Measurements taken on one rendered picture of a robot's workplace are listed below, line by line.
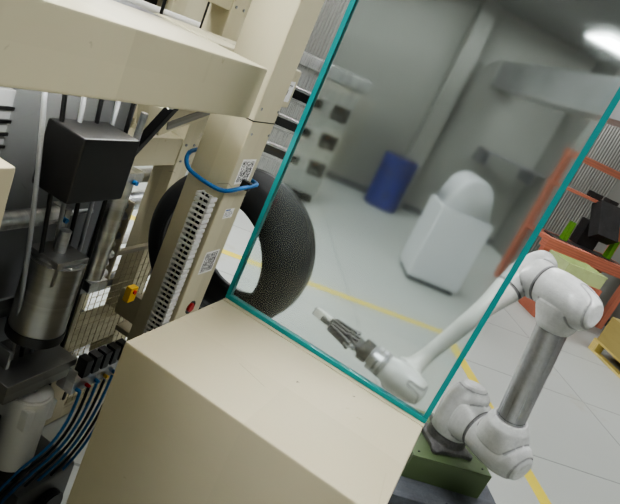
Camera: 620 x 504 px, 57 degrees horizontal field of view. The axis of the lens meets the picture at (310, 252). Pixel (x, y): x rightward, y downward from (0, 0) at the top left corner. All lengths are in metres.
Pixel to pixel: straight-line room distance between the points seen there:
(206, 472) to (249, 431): 0.13
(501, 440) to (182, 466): 1.28
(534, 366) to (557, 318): 0.20
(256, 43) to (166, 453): 0.98
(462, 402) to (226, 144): 1.29
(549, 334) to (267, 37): 1.23
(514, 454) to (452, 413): 0.27
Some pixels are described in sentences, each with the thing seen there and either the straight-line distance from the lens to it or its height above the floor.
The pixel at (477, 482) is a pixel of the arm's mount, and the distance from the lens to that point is 2.40.
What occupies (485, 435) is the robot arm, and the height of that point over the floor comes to 0.96.
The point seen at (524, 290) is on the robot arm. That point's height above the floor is 1.47.
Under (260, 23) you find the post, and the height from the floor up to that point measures 1.88.
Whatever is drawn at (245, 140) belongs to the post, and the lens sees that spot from 1.54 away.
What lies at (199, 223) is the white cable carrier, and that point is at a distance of 1.61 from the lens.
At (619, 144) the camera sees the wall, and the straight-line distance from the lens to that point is 10.89.
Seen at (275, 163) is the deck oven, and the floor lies 0.34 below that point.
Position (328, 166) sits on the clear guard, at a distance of 1.27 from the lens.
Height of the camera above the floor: 1.88
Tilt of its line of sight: 18 degrees down
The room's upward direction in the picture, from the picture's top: 25 degrees clockwise
